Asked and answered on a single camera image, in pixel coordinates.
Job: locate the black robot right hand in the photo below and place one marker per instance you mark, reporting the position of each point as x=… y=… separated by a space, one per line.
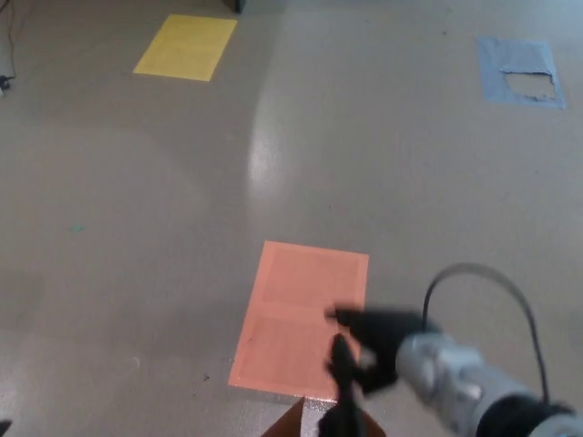
x=382 y=337

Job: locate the orange paper sheet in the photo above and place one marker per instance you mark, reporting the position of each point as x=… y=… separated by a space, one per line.
x=296 y=318

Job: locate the dark furniture foot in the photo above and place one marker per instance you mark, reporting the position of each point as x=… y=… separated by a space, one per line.
x=237 y=4

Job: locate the yellow paper sheet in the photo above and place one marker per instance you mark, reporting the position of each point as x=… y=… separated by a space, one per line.
x=187 y=45

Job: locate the torn blue paper sheet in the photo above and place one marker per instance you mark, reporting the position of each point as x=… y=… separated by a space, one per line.
x=514 y=54

